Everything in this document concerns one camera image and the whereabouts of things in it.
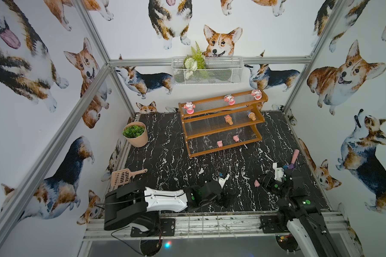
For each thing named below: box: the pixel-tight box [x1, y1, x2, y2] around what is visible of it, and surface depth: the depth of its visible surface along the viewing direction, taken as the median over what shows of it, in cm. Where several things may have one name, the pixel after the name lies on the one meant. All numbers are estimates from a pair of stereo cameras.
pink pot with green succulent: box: [122, 121, 148, 148], surface depth 96 cm
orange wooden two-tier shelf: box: [178, 89, 269, 158], surface depth 100 cm
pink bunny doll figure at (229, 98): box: [223, 93, 236, 106], surface depth 87 cm
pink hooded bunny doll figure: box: [183, 101, 196, 115], surface depth 83 cm
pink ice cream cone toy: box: [224, 114, 234, 126], surface depth 96 cm
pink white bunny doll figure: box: [250, 88, 263, 101], surface depth 90 cm
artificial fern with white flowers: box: [183, 40, 207, 80], surface depth 84 cm
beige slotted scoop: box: [110, 168, 148, 187], surface depth 92 cm
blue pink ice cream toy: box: [247, 111, 257, 122], surface depth 99 cm
